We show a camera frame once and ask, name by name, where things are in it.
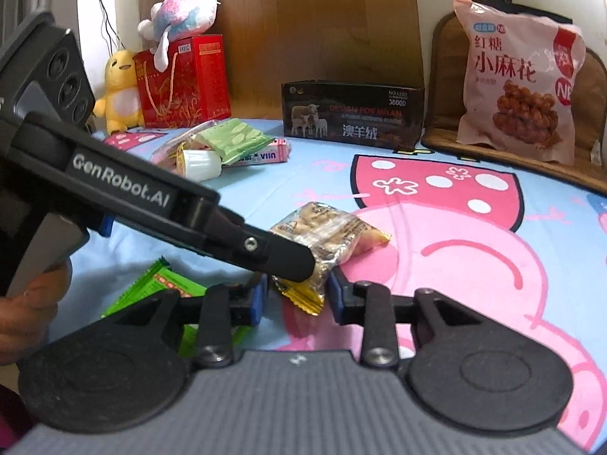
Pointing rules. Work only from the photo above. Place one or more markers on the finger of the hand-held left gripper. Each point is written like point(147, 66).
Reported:
point(284, 260)

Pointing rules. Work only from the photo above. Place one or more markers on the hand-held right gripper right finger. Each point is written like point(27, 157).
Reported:
point(334, 296)

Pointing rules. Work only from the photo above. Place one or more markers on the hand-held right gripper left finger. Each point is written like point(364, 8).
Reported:
point(256, 301)

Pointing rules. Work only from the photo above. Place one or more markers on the black cardboard box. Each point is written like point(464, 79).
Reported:
point(351, 113)

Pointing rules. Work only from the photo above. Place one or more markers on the person's left hand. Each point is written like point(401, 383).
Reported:
point(28, 317)

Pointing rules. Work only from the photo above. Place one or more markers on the flat pink snack packet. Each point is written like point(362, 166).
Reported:
point(125, 140)

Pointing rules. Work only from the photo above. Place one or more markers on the white jelly cup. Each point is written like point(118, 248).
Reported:
point(199, 163)

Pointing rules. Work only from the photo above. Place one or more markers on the yellow duck plush toy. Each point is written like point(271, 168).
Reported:
point(121, 85)

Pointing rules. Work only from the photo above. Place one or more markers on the bright green snack packet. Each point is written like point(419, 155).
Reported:
point(151, 289)

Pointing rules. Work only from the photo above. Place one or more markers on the pink and white snack packet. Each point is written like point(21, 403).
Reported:
point(270, 152)

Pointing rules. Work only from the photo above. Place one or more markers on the red gift bag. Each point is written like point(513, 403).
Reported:
point(189, 85)

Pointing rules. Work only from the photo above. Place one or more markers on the printed cartoon blanket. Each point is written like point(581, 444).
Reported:
point(450, 256)

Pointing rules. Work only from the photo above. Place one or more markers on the light green snack packet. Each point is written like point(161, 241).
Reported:
point(237, 140)

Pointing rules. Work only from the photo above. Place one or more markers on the pink and blue plush toy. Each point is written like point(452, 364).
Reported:
point(182, 12)

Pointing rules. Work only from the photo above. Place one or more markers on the brown seat cushion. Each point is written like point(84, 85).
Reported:
point(441, 118)

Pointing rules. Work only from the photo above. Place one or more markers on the wooden headboard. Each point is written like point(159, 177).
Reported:
point(308, 23)

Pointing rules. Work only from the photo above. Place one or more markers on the large pink snack bag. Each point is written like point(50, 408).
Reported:
point(517, 80)

